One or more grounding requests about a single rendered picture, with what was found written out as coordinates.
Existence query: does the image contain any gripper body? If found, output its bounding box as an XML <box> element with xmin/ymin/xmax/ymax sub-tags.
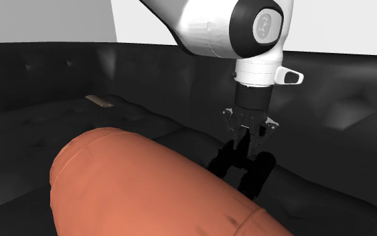
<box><xmin>232</xmin><ymin>83</ymin><xmax>273</xmax><ymax>129</ymax></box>

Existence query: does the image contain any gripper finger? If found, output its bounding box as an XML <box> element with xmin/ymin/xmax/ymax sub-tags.
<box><xmin>222</xmin><ymin>108</ymin><xmax>251</xmax><ymax>160</ymax></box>
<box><xmin>248</xmin><ymin>120</ymin><xmax>280</xmax><ymax>161</ymax></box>

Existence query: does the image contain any black fuzzy toy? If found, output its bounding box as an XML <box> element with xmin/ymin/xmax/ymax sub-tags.
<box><xmin>206</xmin><ymin>139</ymin><xmax>277</xmax><ymax>201</ymax></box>

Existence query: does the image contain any black tufted sofa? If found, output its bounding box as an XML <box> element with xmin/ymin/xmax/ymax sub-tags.
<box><xmin>0</xmin><ymin>41</ymin><xmax>377</xmax><ymax>236</ymax></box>

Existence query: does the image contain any orange bolster cushion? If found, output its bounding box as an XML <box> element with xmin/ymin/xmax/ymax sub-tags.
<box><xmin>49</xmin><ymin>127</ymin><xmax>294</xmax><ymax>236</ymax></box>

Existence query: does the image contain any flat tan bar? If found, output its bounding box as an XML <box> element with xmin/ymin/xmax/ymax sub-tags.
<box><xmin>84</xmin><ymin>94</ymin><xmax>115</xmax><ymax>109</ymax></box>

